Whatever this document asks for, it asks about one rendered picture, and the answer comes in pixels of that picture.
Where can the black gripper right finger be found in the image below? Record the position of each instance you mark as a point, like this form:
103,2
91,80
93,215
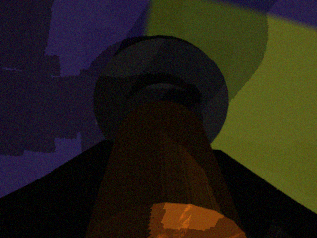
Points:
265,211

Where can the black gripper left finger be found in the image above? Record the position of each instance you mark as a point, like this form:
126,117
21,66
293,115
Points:
58,205

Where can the orange knob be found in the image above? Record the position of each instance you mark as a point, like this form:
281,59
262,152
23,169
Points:
163,181

